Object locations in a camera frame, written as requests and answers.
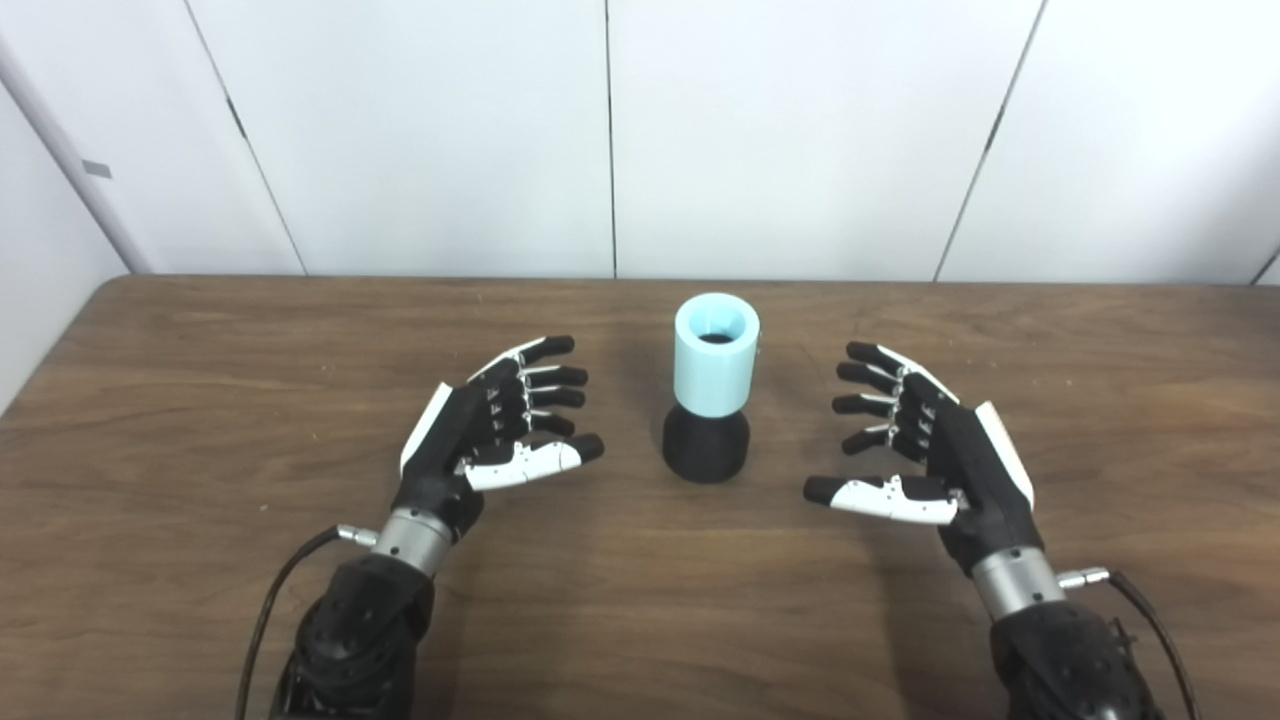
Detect light-blue hose piece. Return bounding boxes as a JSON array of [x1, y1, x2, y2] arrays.
[[673, 292, 761, 417]]

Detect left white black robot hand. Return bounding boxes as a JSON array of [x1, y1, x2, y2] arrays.
[[390, 335, 605, 546]]

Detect white corner post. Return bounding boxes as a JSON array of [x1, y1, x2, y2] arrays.
[[0, 40, 156, 276]]

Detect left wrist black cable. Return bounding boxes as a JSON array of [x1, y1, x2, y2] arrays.
[[235, 525, 379, 720]]

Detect black flared nozzle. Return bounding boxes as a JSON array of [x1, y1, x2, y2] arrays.
[[661, 402, 751, 485]]

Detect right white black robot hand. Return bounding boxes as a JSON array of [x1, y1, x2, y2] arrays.
[[803, 341, 1044, 576]]

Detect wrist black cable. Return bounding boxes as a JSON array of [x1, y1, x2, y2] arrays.
[[1057, 566, 1201, 720], [235, 525, 379, 720]]

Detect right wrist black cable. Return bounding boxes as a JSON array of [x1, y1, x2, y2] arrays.
[[1057, 566, 1201, 720]]

